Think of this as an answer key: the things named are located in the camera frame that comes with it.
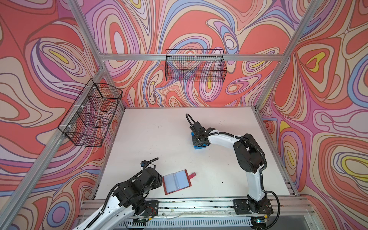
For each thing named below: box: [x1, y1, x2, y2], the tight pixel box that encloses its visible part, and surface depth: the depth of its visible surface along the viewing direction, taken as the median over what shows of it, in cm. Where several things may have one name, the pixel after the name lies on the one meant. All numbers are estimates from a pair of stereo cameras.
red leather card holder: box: [161, 169, 196, 196], surface depth 84 cm
